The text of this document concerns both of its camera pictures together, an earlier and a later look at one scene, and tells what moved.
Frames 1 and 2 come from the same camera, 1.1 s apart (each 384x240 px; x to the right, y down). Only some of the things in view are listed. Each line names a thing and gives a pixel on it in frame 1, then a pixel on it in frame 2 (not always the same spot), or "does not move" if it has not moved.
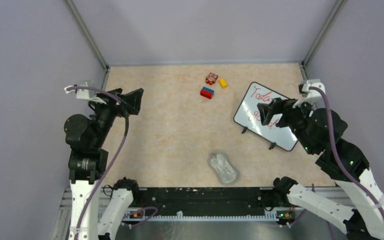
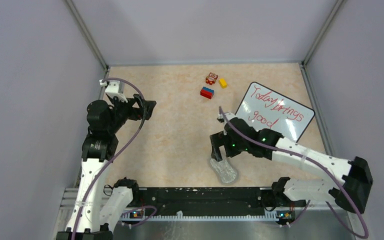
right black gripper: [266, 111] -> [217, 139]
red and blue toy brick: [207, 92] does not move
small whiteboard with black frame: [248, 116] does not move
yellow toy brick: [223, 83] does not move
